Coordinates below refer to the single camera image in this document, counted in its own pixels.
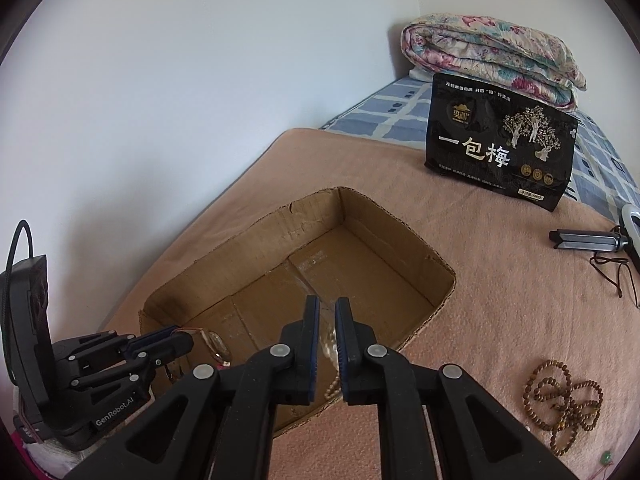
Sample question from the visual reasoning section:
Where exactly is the white ring light with tripod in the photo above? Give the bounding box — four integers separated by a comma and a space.
549, 204, 640, 261

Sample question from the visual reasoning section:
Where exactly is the thin black cable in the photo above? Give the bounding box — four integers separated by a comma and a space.
590, 255, 640, 308

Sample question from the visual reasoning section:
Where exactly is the brown wooden bead necklace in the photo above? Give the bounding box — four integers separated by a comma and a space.
522, 358, 604, 457

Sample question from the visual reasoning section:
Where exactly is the black snack bag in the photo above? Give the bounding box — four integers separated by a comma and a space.
424, 72, 580, 212

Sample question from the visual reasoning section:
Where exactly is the small white bead bracelet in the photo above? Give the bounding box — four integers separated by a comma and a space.
320, 330, 346, 403

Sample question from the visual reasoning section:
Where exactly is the cardboard box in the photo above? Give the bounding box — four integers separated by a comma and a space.
139, 186, 457, 436

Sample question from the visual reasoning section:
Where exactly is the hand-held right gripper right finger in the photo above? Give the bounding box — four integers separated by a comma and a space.
335, 297, 577, 480

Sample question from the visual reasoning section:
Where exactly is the folded floral quilt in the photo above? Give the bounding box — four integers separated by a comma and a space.
400, 12, 587, 110

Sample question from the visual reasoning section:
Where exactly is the white pendant with pink ribbon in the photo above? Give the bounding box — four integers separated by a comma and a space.
172, 327, 233, 368

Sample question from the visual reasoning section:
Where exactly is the blue checked bed sheet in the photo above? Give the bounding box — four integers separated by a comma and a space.
320, 76, 640, 231

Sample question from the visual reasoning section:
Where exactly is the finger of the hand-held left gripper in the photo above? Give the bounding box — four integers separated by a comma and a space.
54, 327, 195, 368
67, 355, 171, 393

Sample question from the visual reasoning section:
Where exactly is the black loop cable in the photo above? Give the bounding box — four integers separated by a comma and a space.
6, 219, 37, 281

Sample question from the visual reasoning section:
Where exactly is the pink blanket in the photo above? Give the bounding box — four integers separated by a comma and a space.
100, 127, 640, 480

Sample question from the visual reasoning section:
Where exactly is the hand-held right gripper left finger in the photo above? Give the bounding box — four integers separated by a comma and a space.
62, 295, 321, 480

